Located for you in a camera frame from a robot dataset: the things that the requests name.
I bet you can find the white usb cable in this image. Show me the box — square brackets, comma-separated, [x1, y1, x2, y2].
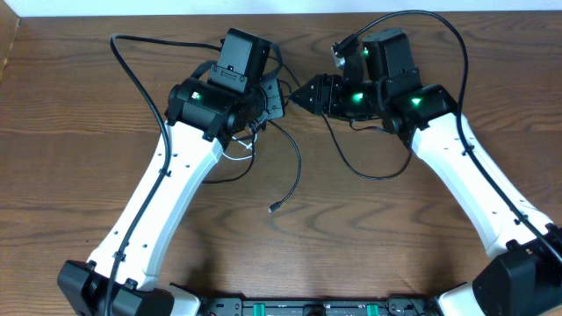
[221, 135, 256, 162]

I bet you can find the thin black usb cable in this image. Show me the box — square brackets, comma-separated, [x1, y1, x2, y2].
[280, 78, 414, 182]

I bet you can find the thick black usb cable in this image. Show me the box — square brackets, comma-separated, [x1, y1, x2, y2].
[201, 118, 303, 214]

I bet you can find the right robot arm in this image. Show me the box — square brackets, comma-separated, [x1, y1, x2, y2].
[291, 28, 561, 315]

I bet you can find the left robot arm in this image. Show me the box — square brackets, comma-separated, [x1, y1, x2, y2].
[57, 28, 280, 315]

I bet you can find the cardboard side panel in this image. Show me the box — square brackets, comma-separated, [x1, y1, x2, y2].
[0, 0, 20, 77]

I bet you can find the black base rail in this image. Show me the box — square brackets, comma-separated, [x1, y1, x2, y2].
[195, 297, 440, 316]

